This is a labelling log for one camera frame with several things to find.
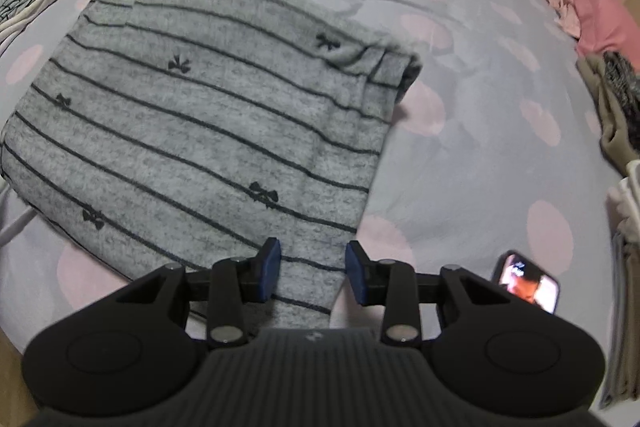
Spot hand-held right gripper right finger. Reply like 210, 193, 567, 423
346, 241, 501, 348

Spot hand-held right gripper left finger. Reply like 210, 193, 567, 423
115, 237, 282, 349

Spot smartphone with lit screen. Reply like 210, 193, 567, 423
492, 250, 560, 315

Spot polka dot bed sheet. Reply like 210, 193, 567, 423
0, 0, 640, 358

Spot plain grey garment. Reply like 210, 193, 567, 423
599, 227, 640, 410

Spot beige folded garment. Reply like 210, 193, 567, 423
575, 54, 640, 172

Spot dark floral folded jeans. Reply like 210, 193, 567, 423
602, 52, 640, 96

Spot pink pillow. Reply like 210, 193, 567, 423
537, 0, 640, 58

